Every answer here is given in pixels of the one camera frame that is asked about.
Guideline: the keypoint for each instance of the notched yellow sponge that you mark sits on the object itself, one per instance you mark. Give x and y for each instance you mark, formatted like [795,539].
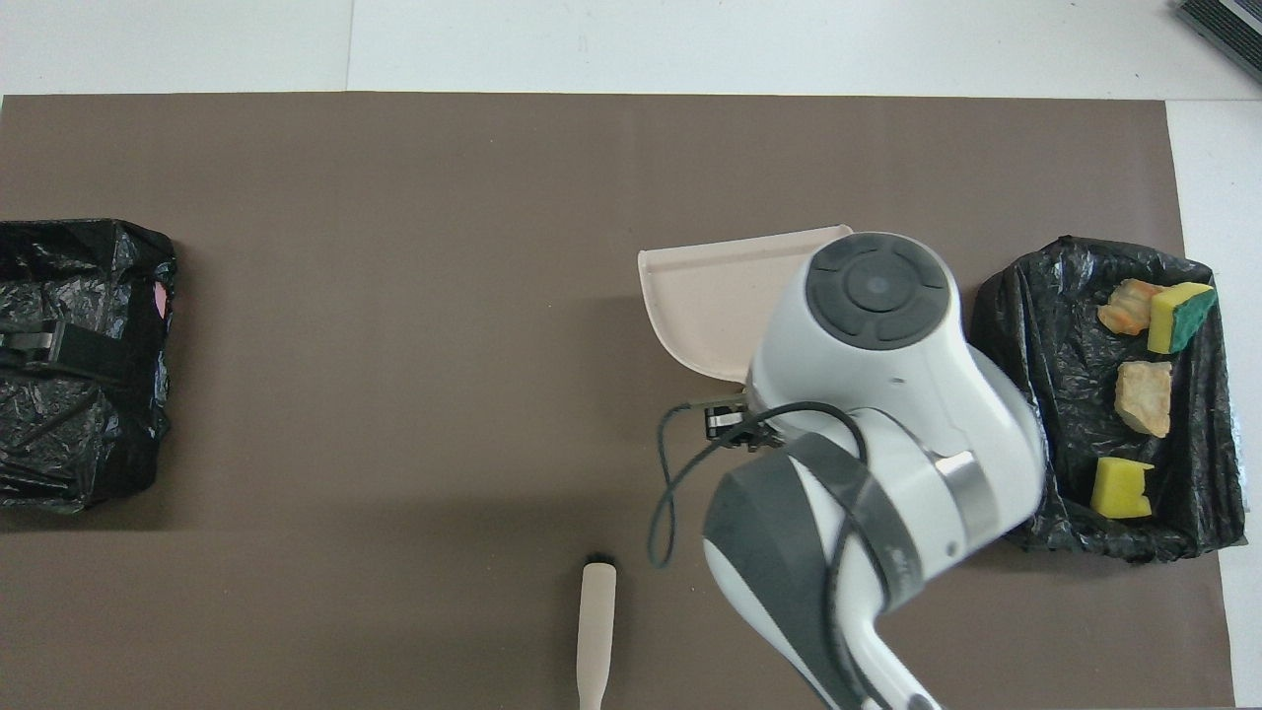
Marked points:
[1119,493]

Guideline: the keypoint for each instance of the black-bagged bin with pink spot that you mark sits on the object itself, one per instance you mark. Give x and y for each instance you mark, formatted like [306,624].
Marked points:
[99,463]

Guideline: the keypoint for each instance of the loosely crumpled black-bagged bin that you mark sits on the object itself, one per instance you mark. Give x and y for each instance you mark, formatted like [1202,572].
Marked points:
[1065,325]

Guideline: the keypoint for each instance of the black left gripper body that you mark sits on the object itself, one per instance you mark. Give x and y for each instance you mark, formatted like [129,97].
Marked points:
[89,350]

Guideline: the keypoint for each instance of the orange striped toy croissant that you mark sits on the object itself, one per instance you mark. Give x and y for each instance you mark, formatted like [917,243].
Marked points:
[1126,308]

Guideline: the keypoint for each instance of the grey ribbed device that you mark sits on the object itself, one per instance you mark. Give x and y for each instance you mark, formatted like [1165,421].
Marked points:
[1227,25]

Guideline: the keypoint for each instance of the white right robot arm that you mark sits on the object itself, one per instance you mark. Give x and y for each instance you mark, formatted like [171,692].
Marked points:
[887,414]

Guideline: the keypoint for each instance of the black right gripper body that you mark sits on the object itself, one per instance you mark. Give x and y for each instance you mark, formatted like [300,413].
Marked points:
[725,424]

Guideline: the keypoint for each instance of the beige hand brush black bristles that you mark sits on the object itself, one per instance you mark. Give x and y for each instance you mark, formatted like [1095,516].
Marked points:
[597,631]

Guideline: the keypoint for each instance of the pale beige toy bread chunk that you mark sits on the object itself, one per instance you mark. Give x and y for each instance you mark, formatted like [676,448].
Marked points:
[1146,396]

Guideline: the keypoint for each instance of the yellow sponge with green side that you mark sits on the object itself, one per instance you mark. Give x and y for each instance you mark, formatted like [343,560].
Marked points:
[1178,318]

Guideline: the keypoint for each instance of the brown table mat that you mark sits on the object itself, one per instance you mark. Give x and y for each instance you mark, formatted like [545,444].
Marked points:
[296,197]

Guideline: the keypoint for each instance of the beige plastic dustpan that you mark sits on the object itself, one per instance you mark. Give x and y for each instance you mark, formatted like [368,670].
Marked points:
[720,306]

